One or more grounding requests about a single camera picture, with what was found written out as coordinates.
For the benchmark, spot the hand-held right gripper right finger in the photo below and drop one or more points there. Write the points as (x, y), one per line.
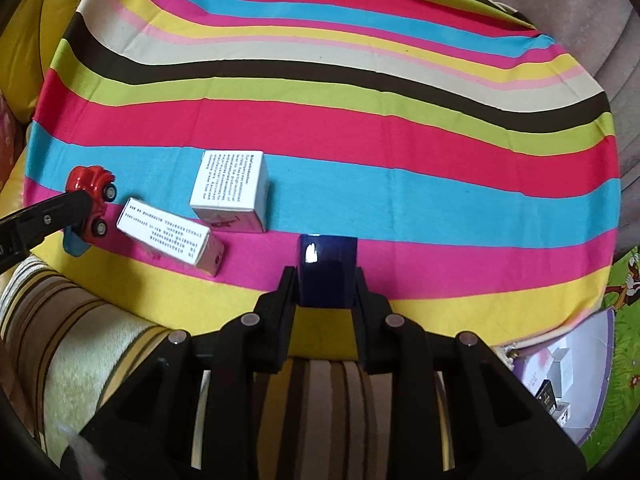
(362, 305)

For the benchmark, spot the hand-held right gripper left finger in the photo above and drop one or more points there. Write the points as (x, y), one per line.
(282, 300)

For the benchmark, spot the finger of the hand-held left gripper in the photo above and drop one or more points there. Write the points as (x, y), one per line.
(50, 215)
(75, 245)

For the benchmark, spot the dark blue box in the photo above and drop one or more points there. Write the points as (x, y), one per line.
(325, 270)

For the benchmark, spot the red toy car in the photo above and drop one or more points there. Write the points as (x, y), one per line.
(87, 180)

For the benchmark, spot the white pink-spot box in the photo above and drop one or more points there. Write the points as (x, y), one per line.
(537, 362)

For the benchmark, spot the black box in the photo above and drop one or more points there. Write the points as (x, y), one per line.
(546, 394)

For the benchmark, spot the tall plain white box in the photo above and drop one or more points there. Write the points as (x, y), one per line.
(562, 370)

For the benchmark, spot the purple cardboard box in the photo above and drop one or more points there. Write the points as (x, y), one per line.
(595, 360)

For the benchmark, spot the long white text box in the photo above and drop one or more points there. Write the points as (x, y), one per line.
(165, 232)

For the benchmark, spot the pink quilted blanket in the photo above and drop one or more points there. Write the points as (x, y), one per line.
(6, 135)

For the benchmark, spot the beige striped plush cushion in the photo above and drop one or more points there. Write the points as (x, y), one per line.
(100, 360)

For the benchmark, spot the white cube box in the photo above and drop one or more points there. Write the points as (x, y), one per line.
(225, 185)

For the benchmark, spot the colourful striped cloth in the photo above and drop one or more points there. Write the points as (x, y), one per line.
(375, 110)

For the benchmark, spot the green cartoon printed mat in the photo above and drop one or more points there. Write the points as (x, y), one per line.
(627, 360)

